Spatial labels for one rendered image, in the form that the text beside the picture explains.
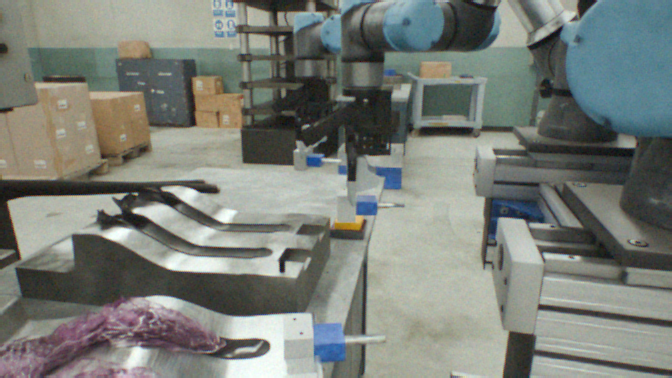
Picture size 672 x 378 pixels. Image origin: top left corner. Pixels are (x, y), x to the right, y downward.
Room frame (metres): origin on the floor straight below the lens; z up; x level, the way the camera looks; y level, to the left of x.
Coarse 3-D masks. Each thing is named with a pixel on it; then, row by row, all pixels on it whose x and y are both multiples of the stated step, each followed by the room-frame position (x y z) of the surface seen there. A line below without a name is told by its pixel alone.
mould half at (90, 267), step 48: (192, 192) 0.86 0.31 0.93; (96, 240) 0.62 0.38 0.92; (144, 240) 0.65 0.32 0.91; (192, 240) 0.70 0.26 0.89; (240, 240) 0.70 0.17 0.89; (288, 240) 0.69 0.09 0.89; (48, 288) 0.64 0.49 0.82; (96, 288) 0.63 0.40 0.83; (144, 288) 0.61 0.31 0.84; (192, 288) 0.59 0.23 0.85; (240, 288) 0.58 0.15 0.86; (288, 288) 0.56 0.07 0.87
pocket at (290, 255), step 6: (282, 252) 0.65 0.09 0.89; (288, 252) 0.66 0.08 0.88; (294, 252) 0.66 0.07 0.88; (300, 252) 0.66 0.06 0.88; (306, 252) 0.66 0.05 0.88; (282, 258) 0.64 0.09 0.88; (288, 258) 0.66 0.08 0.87; (294, 258) 0.66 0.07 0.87; (300, 258) 0.66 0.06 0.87; (306, 258) 0.66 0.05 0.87; (306, 264) 0.63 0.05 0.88
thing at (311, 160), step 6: (306, 150) 1.14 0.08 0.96; (294, 156) 1.13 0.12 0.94; (306, 156) 1.12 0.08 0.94; (312, 156) 1.12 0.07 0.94; (318, 156) 1.12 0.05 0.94; (324, 156) 1.15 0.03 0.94; (294, 162) 1.13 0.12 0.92; (300, 162) 1.12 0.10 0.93; (306, 162) 1.12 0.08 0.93; (312, 162) 1.12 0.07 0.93; (318, 162) 1.11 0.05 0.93; (324, 162) 1.13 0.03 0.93; (330, 162) 1.12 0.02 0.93; (336, 162) 1.11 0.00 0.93; (294, 168) 1.13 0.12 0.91; (300, 168) 1.13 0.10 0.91; (306, 168) 1.12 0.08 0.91
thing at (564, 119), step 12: (552, 96) 0.93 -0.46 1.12; (564, 96) 0.89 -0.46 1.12; (552, 108) 0.91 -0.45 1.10; (564, 108) 0.89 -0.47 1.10; (576, 108) 0.87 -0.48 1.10; (540, 120) 0.94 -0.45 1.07; (552, 120) 0.89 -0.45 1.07; (564, 120) 0.88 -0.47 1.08; (576, 120) 0.86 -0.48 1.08; (588, 120) 0.85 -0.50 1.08; (540, 132) 0.92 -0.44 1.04; (552, 132) 0.88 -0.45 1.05; (564, 132) 0.86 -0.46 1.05; (576, 132) 0.85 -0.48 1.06; (588, 132) 0.84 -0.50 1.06; (600, 132) 0.84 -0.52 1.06; (612, 132) 0.85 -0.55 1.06
